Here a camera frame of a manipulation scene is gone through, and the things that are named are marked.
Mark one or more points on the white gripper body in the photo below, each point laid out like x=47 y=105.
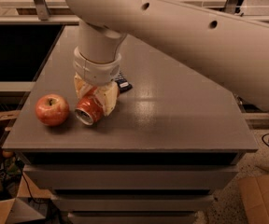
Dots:
x=94 y=69

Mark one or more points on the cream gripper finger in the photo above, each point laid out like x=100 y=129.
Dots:
x=106 y=97
x=82 y=88

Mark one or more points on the grey drawer cabinet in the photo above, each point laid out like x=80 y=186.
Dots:
x=173 y=139

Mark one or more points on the cardboard box right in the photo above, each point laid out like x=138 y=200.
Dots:
x=255 y=197

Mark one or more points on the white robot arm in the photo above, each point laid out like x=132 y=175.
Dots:
x=229 y=50

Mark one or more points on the red coke can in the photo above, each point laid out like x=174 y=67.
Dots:
x=88 y=111

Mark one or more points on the red apple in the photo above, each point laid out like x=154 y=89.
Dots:
x=52 y=110

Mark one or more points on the dark blue snack bar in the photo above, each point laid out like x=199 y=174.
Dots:
x=123 y=83

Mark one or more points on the cardboard box lower left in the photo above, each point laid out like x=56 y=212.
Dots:
x=29 y=204

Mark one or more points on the metal frame rail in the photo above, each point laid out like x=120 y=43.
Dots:
x=31 y=3

